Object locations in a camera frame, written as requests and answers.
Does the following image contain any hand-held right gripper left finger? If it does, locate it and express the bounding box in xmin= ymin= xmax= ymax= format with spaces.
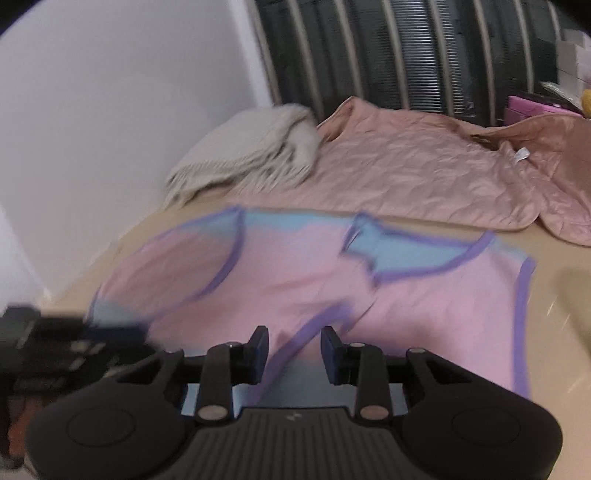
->
xmin=111 ymin=326 xmax=270 ymax=425

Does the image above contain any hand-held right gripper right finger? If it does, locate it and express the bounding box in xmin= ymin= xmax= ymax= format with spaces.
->
xmin=321 ymin=326 xmax=476 ymax=425

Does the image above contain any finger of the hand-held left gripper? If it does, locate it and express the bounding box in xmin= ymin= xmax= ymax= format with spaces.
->
xmin=85 ymin=322 xmax=154 ymax=352

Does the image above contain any pink garment with purple trim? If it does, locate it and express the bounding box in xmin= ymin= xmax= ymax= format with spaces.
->
xmin=88 ymin=205 xmax=536 ymax=416

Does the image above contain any pink quilted jacket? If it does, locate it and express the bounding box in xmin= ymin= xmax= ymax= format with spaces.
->
xmin=316 ymin=96 xmax=591 ymax=245

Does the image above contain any beige knitted sweater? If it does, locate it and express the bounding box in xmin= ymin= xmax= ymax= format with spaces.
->
xmin=165 ymin=104 xmax=321 ymax=208

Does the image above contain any metal window railing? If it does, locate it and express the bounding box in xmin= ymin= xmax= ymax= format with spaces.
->
xmin=252 ymin=0 xmax=573 ymax=127

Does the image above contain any pink box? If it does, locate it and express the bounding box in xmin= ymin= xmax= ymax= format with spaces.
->
xmin=505 ymin=92 xmax=587 ymax=125

